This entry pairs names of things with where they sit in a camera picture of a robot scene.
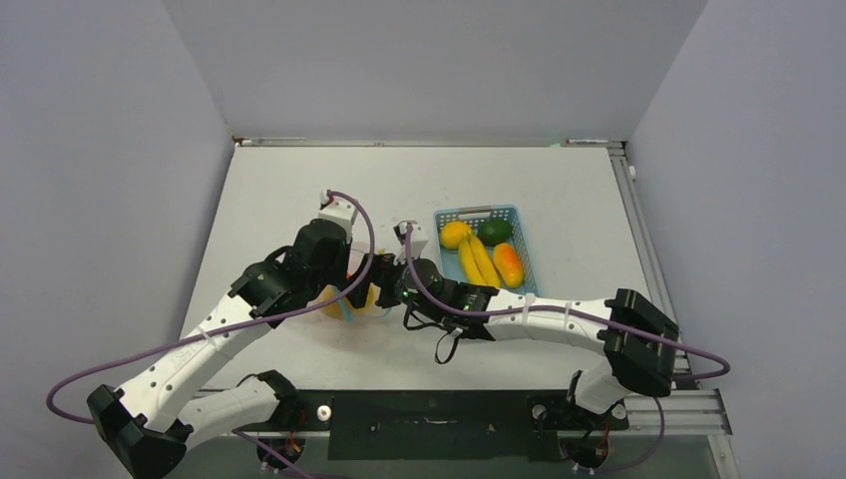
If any clear zip top bag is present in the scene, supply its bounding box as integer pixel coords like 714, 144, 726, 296
310, 240, 394, 324

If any blue plastic basket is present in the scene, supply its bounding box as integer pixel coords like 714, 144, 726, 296
433, 205, 541, 295

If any yellow lemon top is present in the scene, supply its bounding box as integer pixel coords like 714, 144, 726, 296
439, 221, 473, 250

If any aluminium rail frame right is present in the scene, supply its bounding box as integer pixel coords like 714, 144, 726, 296
608, 142, 735, 438

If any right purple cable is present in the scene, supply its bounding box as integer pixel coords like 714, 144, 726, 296
404, 225, 731, 382

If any orange yellow mango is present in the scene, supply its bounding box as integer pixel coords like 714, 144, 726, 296
493, 242, 525, 288

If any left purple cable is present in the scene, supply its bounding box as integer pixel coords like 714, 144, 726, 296
46, 190, 377, 424

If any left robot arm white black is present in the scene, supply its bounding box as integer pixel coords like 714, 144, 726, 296
87, 219, 351, 478

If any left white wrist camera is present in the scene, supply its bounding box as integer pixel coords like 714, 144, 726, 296
317, 190, 358, 231

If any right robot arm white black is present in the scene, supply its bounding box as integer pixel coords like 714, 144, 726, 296
350, 254, 678, 427

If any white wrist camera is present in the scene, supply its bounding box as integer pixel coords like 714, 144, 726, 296
393, 220, 429, 264
317, 190, 358, 231

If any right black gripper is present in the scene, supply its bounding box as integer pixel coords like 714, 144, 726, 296
341, 247, 446, 322

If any purple cable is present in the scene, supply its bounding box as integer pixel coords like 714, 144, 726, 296
404, 225, 731, 382
46, 190, 377, 424

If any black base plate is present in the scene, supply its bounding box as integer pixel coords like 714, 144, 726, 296
248, 389, 630, 462

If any yellow banana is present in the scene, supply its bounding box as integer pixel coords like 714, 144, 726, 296
458, 233, 502, 287

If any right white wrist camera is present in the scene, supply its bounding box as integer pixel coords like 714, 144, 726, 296
393, 220, 429, 264

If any green avocado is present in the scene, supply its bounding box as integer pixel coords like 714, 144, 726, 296
476, 218, 513, 247

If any marker pen on edge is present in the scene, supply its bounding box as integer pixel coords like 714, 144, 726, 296
565, 139, 612, 147

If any yellow orange fruit bottom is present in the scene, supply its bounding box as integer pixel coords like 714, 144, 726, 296
315, 285, 380, 322

